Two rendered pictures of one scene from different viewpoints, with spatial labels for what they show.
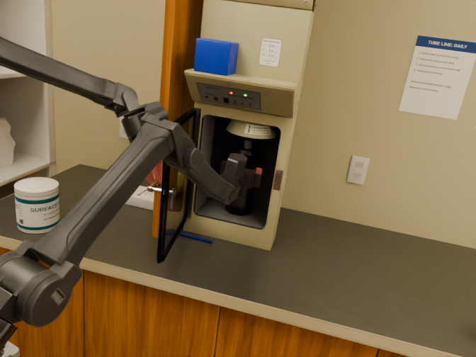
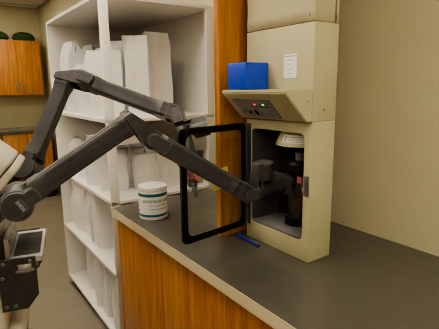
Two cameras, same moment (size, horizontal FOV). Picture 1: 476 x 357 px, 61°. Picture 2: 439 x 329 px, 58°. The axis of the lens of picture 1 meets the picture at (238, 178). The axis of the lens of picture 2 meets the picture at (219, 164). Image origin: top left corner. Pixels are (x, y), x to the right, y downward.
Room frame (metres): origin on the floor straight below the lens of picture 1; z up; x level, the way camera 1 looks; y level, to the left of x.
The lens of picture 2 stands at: (0.14, -0.78, 1.52)
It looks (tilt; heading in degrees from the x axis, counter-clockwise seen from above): 11 degrees down; 43
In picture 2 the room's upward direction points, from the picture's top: 1 degrees counter-clockwise
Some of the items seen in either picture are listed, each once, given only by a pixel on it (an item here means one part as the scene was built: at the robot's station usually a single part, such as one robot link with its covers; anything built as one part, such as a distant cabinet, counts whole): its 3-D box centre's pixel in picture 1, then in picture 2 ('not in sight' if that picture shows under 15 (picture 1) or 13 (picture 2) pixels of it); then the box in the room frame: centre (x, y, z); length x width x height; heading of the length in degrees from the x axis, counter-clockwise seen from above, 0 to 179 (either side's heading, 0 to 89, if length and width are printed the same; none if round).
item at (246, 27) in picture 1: (248, 127); (300, 140); (1.39, -0.01, 1.33); 0.32 x 0.25 x 0.77; 79
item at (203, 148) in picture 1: (243, 163); (299, 175); (1.39, -0.01, 1.19); 0.26 x 0.24 x 0.35; 79
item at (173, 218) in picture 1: (177, 181); (215, 181); (1.13, 0.18, 1.19); 0.30 x 0.01 x 0.40; 175
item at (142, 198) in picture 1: (149, 197); not in sight; (1.50, 0.34, 0.96); 0.16 x 0.12 x 0.04; 80
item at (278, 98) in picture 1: (240, 93); (263, 104); (1.21, 0.03, 1.46); 0.32 x 0.11 x 0.10; 79
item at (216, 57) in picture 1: (217, 56); (247, 76); (1.23, 0.11, 1.56); 0.10 x 0.10 x 0.09; 79
